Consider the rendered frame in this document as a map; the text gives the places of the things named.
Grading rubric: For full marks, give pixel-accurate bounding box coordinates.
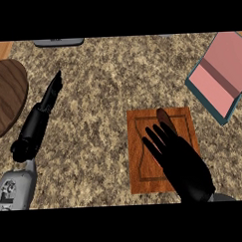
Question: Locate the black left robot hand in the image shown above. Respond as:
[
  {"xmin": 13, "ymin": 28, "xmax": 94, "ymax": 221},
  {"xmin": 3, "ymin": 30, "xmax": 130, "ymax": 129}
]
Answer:
[{"xmin": 6, "ymin": 69, "xmax": 67, "ymax": 163}]

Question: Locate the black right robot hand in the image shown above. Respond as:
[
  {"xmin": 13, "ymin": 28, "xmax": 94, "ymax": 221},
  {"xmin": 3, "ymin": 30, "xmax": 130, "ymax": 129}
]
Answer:
[{"xmin": 140, "ymin": 119, "xmax": 217, "ymax": 206}]

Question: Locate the brown squash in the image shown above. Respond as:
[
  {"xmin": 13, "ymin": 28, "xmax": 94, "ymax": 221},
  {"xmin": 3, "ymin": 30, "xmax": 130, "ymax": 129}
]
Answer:
[{"xmin": 155, "ymin": 107, "xmax": 178, "ymax": 137}]

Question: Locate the round dark wooden board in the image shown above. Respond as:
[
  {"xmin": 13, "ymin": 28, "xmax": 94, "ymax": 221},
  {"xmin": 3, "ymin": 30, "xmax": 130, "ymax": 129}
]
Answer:
[{"xmin": 0, "ymin": 58, "xmax": 32, "ymax": 142}]

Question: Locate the pink and teal cardboard box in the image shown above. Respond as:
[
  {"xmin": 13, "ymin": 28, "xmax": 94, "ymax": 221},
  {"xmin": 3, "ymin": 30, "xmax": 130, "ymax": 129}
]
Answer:
[{"xmin": 182, "ymin": 30, "xmax": 242, "ymax": 128}]

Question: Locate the reddish wooden cutting board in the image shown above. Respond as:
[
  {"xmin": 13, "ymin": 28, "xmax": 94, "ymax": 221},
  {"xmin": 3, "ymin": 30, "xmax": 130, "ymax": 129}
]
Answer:
[{"xmin": 125, "ymin": 106, "xmax": 203, "ymax": 195}]

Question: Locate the grey flat appliance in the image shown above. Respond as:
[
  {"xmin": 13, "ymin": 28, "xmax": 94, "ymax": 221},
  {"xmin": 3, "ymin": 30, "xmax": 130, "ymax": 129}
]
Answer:
[{"xmin": 33, "ymin": 37, "xmax": 86, "ymax": 49}]

